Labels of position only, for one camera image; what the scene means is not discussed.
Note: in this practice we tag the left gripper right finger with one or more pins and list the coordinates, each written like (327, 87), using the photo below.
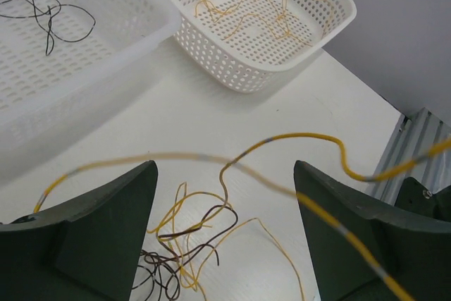
(410, 239)

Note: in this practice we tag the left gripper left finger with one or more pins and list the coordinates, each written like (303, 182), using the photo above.
(86, 248)

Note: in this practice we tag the white rectangular basket left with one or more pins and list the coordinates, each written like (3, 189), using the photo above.
(67, 66)

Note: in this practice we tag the white rounded perforated basket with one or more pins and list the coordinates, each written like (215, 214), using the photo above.
(246, 44)

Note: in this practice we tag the aluminium mounting rail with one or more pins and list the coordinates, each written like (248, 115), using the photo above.
(412, 137)

